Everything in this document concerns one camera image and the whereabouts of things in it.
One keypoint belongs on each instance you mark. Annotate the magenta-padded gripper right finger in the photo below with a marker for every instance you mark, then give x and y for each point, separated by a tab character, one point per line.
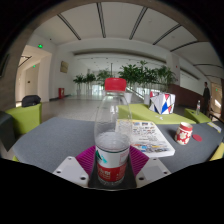
151	171

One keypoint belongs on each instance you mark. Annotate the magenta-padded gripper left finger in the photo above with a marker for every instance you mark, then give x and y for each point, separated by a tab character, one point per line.
71	171

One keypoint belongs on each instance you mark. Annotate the clear red-capped water bottle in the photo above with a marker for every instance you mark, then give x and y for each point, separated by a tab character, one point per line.
112	150

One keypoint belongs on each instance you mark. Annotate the printed magazine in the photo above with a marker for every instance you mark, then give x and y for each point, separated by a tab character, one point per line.
150	138

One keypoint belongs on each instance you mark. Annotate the red and white mug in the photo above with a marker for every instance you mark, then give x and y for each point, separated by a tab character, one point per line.
183	133

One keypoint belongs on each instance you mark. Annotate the flat round red coaster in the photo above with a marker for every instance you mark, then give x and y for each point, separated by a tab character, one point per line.
197	137

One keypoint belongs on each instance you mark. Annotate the long green bench seat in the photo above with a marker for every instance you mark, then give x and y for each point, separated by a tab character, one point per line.
140	113

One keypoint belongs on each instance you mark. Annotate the white red blue polyhedron box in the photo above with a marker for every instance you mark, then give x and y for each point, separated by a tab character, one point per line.
162	103

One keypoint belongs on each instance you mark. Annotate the green seat cube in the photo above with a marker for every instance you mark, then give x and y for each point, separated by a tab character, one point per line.
25	120

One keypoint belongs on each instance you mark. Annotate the green seat block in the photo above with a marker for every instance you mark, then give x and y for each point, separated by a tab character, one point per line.
196	117

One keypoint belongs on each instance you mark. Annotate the dark grey seat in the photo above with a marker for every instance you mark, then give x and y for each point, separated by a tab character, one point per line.
6	128

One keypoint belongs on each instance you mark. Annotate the red fire extinguisher cabinet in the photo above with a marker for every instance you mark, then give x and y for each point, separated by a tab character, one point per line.
61	93

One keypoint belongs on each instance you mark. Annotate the black bag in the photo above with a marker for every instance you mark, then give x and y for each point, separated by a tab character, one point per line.
31	100

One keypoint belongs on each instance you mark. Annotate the dark wooden bench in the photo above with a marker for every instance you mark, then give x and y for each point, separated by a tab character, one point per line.
216	116

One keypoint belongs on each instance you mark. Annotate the person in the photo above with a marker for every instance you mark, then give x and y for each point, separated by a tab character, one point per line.
206	98

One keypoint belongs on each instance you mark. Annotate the row of potted plants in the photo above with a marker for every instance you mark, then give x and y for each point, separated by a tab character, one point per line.
136	75

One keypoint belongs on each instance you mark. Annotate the green exit sign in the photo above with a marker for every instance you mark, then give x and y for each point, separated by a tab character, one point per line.
40	46

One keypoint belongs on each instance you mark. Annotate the brown wall plaque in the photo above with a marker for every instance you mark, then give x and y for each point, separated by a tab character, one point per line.
64	67

